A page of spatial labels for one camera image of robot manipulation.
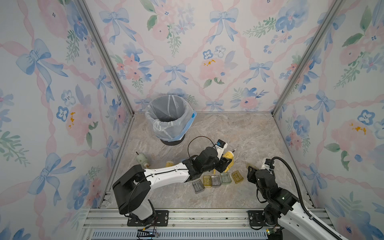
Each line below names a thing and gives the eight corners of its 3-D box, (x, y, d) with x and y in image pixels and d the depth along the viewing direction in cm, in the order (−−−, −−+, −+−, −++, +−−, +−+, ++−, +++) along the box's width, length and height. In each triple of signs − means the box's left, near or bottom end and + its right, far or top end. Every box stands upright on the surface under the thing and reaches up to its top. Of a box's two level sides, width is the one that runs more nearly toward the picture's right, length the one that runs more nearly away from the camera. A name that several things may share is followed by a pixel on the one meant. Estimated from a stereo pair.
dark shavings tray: (195, 194, 84) (195, 192, 82) (191, 184, 87) (191, 182, 85) (204, 189, 85) (205, 188, 83) (200, 179, 89) (200, 178, 87)
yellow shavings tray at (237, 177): (235, 184, 87) (236, 182, 85) (230, 174, 91) (231, 172, 89) (243, 181, 88) (244, 179, 86) (237, 171, 92) (238, 169, 90)
